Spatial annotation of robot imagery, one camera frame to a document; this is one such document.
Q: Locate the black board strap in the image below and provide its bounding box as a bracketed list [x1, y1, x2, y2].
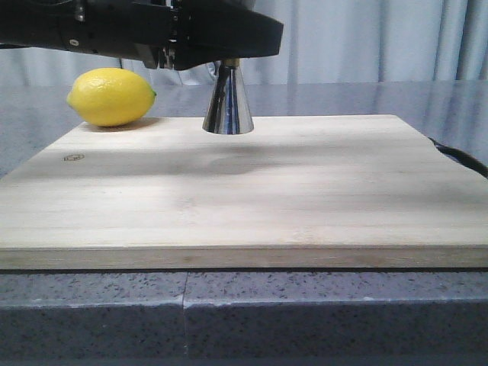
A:
[429, 136, 488, 175]

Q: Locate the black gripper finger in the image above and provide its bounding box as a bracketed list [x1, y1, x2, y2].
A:
[173, 1, 284, 71]

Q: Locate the yellow lemon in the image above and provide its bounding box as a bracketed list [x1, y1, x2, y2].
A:
[66, 68, 156, 127]

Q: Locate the steel double jigger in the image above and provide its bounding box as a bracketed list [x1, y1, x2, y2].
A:
[203, 59, 254, 135]

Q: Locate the wooden cutting board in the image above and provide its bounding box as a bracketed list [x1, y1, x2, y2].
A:
[1, 115, 487, 270]

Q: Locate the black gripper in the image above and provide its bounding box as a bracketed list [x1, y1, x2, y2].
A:
[1, 1, 178, 69]

